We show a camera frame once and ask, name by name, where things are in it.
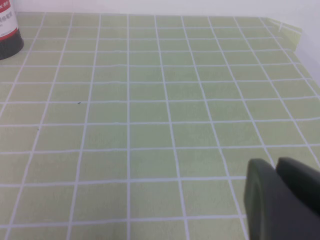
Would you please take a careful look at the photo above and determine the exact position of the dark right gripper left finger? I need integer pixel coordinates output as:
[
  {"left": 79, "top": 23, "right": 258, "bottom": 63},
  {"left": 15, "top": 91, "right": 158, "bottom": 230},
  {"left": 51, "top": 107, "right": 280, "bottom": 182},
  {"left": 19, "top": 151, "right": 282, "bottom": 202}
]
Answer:
[{"left": 243, "top": 158, "right": 320, "bottom": 240}]

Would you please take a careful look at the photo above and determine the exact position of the green checked table cloth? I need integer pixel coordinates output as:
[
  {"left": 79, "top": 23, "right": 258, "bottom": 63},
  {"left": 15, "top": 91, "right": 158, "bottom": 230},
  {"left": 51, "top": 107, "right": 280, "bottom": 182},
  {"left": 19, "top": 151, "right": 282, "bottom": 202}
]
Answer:
[{"left": 0, "top": 11, "right": 320, "bottom": 240}]

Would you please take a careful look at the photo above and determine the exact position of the black mesh pen holder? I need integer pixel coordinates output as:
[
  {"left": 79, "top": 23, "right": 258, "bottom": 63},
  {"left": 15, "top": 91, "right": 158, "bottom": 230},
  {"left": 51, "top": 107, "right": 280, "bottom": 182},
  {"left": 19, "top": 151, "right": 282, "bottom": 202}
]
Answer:
[{"left": 0, "top": 0, "right": 25, "bottom": 61}]

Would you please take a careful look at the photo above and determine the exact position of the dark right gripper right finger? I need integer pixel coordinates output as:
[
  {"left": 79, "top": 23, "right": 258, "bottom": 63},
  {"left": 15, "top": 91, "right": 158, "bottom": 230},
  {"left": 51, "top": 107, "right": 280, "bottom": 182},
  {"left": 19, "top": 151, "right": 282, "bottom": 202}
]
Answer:
[{"left": 275, "top": 156, "right": 320, "bottom": 215}]

